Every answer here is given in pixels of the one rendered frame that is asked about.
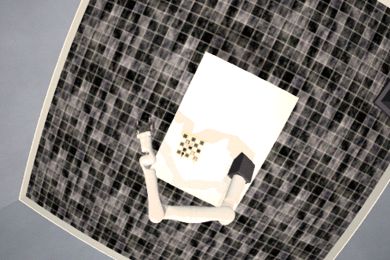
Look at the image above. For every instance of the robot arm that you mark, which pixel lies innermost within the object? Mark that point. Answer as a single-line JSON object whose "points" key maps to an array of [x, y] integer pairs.
{"points": [[190, 214]]}

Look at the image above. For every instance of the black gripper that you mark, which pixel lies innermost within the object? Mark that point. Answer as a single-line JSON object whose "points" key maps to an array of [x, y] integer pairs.
{"points": [[145, 127]]}

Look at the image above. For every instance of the black and tan chessboard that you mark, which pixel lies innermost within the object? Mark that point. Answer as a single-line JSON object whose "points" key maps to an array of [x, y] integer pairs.
{"points": [[198, 144]]}

